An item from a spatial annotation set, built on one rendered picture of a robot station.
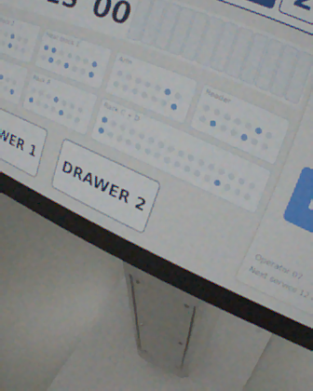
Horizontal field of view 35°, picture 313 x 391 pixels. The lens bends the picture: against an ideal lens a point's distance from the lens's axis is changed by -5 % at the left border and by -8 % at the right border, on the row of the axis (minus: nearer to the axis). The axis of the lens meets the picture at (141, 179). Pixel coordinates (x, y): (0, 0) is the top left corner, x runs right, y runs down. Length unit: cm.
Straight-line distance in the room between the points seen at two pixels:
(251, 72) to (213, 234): 13
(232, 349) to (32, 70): 106
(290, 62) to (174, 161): 12
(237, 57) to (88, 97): 13
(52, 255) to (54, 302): 15
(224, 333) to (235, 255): 99
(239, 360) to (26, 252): 71
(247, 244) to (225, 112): 10
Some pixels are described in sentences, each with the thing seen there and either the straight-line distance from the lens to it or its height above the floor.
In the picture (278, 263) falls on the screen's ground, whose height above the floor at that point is 101.
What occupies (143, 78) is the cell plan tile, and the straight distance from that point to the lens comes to 40.
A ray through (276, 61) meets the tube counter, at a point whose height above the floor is 111.
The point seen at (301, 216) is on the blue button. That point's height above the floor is 104.
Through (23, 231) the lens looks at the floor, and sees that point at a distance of 159.
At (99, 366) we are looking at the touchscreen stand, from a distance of 136.
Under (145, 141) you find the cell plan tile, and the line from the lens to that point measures 40.
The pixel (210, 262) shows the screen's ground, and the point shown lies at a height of 99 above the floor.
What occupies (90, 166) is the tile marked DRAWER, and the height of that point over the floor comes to 101.
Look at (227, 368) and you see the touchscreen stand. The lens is 136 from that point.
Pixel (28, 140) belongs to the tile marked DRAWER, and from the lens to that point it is 46.
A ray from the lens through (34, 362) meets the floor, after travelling 143.
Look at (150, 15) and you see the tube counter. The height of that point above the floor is 111.
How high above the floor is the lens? 135
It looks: 56 degrees down
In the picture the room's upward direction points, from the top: 3 degrees counter-clockwise
